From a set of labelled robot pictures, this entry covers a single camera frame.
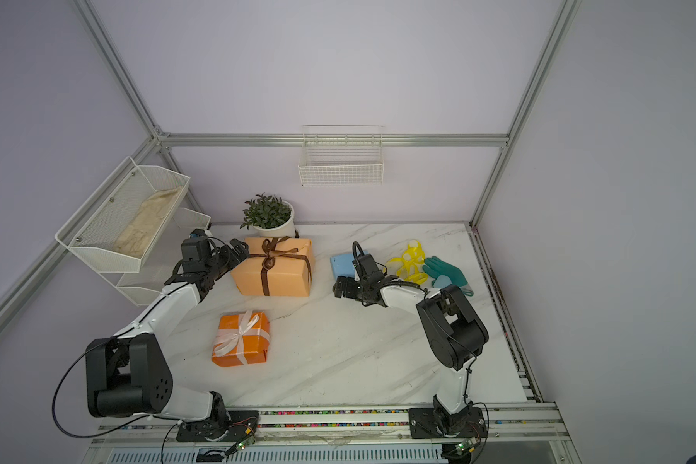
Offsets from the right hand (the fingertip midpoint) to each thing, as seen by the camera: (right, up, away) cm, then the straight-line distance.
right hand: (348, 293), depth 96 cm
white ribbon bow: (-34, -11, -16) cm, 39 cm away
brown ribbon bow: (-25, +14, -3) cm, 29 cm away
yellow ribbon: (+23, +9, +11) cm, 27 cm away
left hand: (-35, +13, -7) cm, 38 cm away
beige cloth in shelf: (-57, +18, -21) cm, 63 cm away
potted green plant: (-27, +27, +4) cm, 38 cm away
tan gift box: (-23, +9, -6) cm, 25 cm away
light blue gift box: (-2, +9, +4) cm, 10 cm away
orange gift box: (-30, -11, -16) cm, 35 cm away
